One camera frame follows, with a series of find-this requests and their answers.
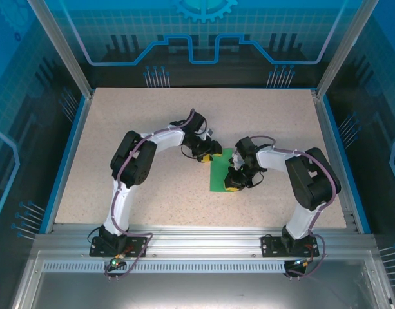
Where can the green paper sheet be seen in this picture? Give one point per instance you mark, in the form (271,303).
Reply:
(219,174)

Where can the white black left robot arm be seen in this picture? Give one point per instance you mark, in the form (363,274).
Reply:
(120,199)

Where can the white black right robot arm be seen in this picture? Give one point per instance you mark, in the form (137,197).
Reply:
(300,222)

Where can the grey metal sheet panel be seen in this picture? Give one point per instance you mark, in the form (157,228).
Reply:
(197,291)

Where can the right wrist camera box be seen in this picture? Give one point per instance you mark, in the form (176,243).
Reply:
(237,158)

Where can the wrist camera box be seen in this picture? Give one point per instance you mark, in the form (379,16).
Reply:
(210,132)
(237,158)

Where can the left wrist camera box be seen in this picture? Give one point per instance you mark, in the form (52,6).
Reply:
(210,132)

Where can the aluminium mounting rail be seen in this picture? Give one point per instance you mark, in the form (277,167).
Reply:
(203,238)

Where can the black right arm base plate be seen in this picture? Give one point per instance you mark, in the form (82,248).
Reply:
(269,246)

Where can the aluminium side rail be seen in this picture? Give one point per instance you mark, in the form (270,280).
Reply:
(335,161)

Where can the blue side rail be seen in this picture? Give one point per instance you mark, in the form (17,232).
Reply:
(66,161)

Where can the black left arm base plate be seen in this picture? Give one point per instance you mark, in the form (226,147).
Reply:
(100,249)

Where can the aluminium frame post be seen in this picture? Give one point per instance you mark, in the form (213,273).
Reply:
(345,48)
(65,54)

